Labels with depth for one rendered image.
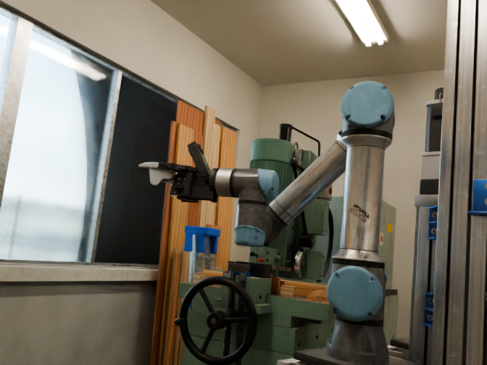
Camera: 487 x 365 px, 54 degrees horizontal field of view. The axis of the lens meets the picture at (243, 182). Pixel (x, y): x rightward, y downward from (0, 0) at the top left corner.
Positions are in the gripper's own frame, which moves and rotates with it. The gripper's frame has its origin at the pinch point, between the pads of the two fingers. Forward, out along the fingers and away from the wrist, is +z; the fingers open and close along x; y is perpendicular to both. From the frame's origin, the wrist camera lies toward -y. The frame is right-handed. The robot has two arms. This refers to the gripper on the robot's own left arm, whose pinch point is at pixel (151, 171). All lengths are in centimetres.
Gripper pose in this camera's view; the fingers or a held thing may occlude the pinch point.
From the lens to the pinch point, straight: 131.9
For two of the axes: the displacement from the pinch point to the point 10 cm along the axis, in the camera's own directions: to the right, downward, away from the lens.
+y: -1.4, 9.5, -2.7
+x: 3.0, 3.0, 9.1
